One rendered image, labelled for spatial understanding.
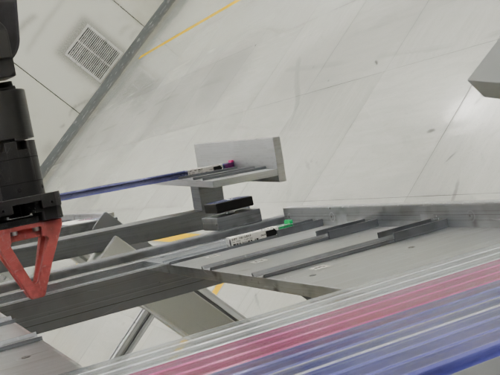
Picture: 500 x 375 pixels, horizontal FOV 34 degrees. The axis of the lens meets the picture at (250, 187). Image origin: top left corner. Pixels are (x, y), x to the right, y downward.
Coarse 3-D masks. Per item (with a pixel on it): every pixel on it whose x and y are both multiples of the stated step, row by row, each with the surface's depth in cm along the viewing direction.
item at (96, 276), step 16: (288, 224) 92; (224, 240) 89; (160, 256) 85; (176, 256) 86; (96, 272) 82; (112, 272) 83; (128, 272) 84; (48, 288) 80; (64, 288) 81; (0, 304) 78
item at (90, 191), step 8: (224, 168) 130; (152, 176) 126; (160, 176) 126; (168, 176) 126; (176, 176) 127; (112, 184) 123; (120, 184) 123; (128, 184) 124; (136, 184) 124; (144, 184) 125; (64, 192) 121; (72, 192) 121; (80, 192) 121; (88, 192) 121; (96, 192) 122; (104, 192) 122
